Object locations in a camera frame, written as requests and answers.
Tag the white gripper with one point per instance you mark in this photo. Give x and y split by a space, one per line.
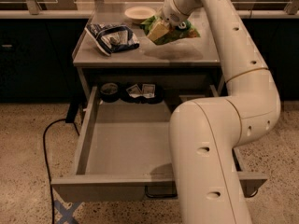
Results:
169 13

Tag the green rice chip bag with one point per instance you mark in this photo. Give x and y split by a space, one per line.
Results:
184 30

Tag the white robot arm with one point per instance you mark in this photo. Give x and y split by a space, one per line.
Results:
203 132

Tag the blue white snack bag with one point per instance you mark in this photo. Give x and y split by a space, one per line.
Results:
112 38

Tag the dark background counter cabinets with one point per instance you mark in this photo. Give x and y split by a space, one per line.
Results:
36 64

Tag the grey open top drawer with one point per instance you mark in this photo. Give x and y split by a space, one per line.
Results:
122 149

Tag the beige paper bowl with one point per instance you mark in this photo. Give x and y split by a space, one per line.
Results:
139 14

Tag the black tray with cards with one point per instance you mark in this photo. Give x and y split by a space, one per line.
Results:
142 93

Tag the black tape roll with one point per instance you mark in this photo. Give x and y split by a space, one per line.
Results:
110 92

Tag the blue tape cross marker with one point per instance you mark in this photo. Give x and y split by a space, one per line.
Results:
67 213

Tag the black drawer handle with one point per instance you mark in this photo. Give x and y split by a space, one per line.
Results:
155 192

